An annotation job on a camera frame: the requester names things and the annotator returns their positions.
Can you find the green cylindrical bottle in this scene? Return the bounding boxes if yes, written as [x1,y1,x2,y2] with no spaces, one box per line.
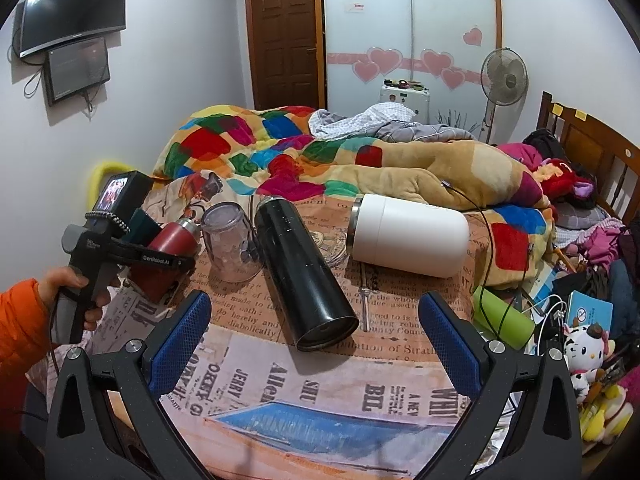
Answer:
[472,286,535,350]

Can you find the white thermos bottle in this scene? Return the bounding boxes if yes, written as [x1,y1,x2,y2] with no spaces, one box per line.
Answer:
[346,194,470,278]

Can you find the newspaper print tablecloth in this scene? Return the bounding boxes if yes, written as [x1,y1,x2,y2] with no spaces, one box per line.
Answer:
[29,169,507,480]

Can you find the small black wall monitor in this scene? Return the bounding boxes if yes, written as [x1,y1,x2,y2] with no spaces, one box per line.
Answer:
[44,37,111,106]

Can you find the camera with lit screen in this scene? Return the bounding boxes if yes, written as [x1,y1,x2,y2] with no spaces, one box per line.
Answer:
[93,170,153,214]

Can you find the black thermos bottle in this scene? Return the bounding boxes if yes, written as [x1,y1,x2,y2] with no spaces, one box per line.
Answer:
[254,197,359,351]

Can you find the brown wooden door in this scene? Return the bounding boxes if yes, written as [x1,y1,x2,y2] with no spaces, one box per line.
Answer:
[245,0,324,110]

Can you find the yellow padded rail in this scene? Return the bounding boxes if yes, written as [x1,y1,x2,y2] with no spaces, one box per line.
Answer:
[86,160,134,209]

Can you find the red thermos bottle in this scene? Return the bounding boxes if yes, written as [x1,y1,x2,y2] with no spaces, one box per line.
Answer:
[128,218,200,304]

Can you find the colourful patchwork blanket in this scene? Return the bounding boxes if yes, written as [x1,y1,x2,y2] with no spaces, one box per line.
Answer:
[143,104,554,287]

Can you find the pink red clothes pile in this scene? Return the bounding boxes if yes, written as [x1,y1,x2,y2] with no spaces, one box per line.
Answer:
[498,143,597,209]

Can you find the dark green cup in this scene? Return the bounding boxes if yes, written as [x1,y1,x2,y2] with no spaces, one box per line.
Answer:
[122,208,162,247]

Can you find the wooden bed headboard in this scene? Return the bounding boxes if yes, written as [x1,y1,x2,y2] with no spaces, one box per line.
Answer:
[537,91,639,224]

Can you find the blue booklet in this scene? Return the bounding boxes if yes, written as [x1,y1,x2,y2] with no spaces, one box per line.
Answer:
[565,290,613,332]

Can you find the white small cabinet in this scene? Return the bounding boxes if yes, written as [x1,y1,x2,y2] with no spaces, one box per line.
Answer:
[378,79,431,124]

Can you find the yellow plush toy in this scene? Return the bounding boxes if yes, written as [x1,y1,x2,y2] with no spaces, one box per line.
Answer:
[579,385,634,445]

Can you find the white standing fan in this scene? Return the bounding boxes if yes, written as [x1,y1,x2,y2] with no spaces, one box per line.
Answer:
[480,48,528,144]

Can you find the clear plastic cup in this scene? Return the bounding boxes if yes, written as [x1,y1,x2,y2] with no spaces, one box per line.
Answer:
[201,202,262,284]

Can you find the grey white crumpled clothes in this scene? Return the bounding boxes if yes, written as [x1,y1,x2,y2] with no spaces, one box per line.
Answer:
[308,102,474,143]

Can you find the wall mounted black television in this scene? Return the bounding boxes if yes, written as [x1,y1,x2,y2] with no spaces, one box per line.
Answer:
[16,0,126,58]

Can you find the white cow plush toy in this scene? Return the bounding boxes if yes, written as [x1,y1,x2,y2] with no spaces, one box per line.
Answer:
[563,323,615,405]

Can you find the glass sliding wardrobe doors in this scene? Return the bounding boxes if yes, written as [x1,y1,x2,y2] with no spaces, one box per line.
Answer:
[323,0,502,132]

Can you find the black cable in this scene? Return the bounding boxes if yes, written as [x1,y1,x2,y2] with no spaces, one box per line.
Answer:
[439,179,536,340]

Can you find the left hand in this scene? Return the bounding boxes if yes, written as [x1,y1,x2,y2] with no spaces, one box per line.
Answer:
[37,266,111,332]

